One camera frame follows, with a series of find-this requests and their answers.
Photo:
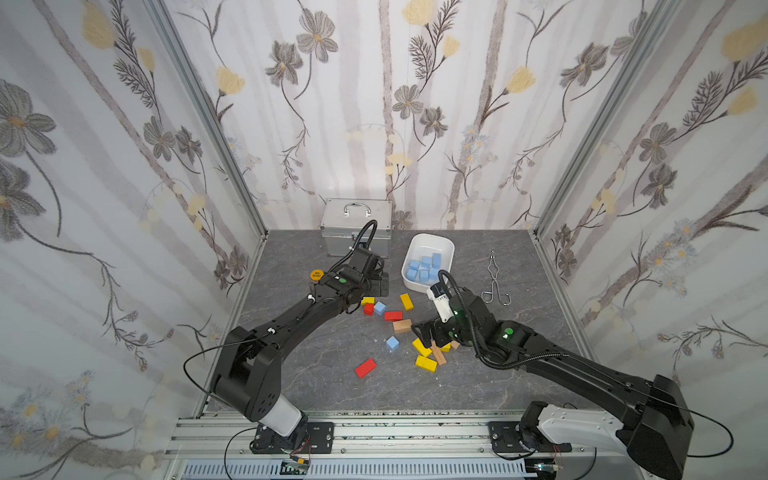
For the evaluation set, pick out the natural wood block centre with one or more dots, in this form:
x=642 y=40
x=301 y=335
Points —
x=402 y=326

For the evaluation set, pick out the white plastic tray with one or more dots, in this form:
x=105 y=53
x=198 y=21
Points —
x=426 y=255

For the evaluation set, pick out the yellow block centre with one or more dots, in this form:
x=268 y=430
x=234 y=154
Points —
x=421 y=349

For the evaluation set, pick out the silver aluminium first aid case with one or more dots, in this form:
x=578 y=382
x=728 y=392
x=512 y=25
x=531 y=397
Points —
x=343 y=219

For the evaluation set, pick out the red long block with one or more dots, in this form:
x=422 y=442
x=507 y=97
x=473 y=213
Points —
x=393 y=316
x=365 y=368

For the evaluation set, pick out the yellow long block top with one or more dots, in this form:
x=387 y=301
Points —
x=407 y=302

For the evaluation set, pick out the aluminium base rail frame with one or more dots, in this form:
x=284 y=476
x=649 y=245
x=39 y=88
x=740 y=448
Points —
x=382 y=445

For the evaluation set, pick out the engraved wood block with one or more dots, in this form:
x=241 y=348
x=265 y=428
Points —
x=438 y=354

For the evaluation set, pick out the metal wire tongs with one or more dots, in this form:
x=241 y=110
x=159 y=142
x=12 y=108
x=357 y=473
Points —
x=493 y=293

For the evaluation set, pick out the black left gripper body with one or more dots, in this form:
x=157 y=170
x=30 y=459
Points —
x=372 y=271

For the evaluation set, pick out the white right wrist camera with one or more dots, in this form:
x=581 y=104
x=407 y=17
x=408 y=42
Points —
x=437 y=293

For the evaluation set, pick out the red long block front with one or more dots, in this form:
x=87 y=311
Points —
x=365 y=368

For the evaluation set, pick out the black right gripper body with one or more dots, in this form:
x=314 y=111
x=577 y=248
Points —
x=437 y=330

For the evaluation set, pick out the yellow speckled block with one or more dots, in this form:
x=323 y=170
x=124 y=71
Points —
x=426 y=364

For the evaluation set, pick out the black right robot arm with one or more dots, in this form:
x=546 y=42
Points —
x=648 y=420

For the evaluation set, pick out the red long block centre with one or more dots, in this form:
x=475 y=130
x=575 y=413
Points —
x=393 y=316

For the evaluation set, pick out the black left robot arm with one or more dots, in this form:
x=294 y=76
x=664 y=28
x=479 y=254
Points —
x=248 y=373

